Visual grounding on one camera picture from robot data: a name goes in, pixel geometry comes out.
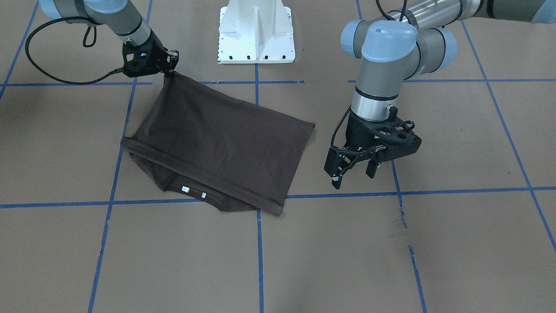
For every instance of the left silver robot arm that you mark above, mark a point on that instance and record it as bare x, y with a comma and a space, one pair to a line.
397, 46

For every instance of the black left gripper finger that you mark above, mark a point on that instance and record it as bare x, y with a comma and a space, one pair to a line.
340, 165
372, 167

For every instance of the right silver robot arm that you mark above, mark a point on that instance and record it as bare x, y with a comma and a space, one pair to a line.
120, 16

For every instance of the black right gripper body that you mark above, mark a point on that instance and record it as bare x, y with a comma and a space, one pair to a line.
155, 48

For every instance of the dark brown t-shirt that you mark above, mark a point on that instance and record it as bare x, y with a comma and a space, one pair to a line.
229, 153

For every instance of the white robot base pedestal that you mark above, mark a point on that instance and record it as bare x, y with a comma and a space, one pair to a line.
255, 31

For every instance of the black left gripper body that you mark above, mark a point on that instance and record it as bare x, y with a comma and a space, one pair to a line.
358, 131

